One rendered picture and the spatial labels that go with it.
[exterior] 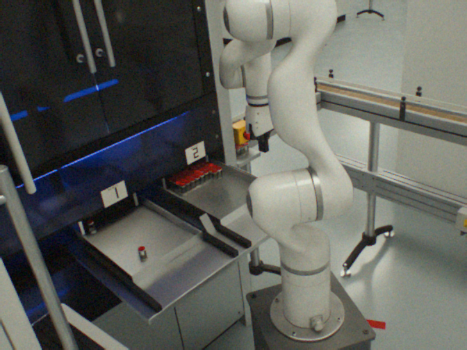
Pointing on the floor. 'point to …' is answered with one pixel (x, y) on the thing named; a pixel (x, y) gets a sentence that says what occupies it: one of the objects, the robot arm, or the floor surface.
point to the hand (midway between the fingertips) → (263, 145)
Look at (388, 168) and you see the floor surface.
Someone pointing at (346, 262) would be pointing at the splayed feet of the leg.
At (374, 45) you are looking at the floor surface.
